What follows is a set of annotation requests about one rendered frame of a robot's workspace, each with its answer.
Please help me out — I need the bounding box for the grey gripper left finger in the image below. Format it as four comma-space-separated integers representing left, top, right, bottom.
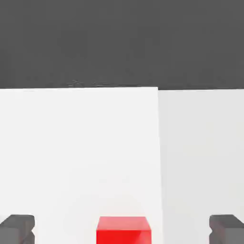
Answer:
0, 214, 36, 244

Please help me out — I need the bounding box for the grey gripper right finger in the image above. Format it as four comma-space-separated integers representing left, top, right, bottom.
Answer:
209, 214, 244, 244

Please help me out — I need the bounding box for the small red cube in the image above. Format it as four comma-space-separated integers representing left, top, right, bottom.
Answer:
96, 216, 152, 244

